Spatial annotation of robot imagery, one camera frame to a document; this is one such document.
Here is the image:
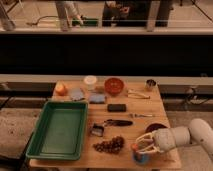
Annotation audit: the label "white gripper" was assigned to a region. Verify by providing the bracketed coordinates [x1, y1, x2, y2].
[136, 128, 180, 154]

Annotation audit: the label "red pepper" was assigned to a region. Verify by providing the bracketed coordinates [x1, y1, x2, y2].
[131, 143, 138, 151]

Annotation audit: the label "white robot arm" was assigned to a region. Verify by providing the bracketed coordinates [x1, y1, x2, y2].
[133, 118, 213, 162]

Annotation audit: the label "blue plastic cup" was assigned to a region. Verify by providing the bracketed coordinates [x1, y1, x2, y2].
[133, 149, 149, 164]

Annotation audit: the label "small metal cup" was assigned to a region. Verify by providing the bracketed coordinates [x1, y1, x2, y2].
[145, 79, 156, 91]

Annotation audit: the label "white plastic cup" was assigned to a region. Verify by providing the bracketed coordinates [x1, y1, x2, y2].
[84, 75, 97, 90]

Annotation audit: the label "purple bowl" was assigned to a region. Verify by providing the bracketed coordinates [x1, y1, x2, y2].
[145, 123, 167, 133]

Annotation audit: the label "wooden board table top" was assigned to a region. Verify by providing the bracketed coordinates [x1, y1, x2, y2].
[29, 80, 183, 170]

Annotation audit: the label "wooden tongs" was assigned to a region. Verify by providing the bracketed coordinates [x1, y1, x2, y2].
[127, 89, 149, 99]

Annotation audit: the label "black rectangular block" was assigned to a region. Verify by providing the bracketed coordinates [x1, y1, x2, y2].
[107, 104, 126, 112]

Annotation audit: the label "red bowl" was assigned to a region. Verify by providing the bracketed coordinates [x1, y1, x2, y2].
[104, 77, 124, 95]

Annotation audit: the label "blue sponge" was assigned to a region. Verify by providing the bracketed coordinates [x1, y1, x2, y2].
[89, 94, 106, 104]

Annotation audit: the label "grey blue cloth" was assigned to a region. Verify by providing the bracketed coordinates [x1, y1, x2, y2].
[69, 88, 84, 101]

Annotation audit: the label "green plastic tray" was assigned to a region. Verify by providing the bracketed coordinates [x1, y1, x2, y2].
[26, 101, 88, 161]

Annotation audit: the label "orange fruit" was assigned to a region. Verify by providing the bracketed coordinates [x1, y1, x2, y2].
[55, 83, 67, 96]

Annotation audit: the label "black handled knife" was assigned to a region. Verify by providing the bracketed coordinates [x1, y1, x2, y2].
[104, 119, 133, 127]

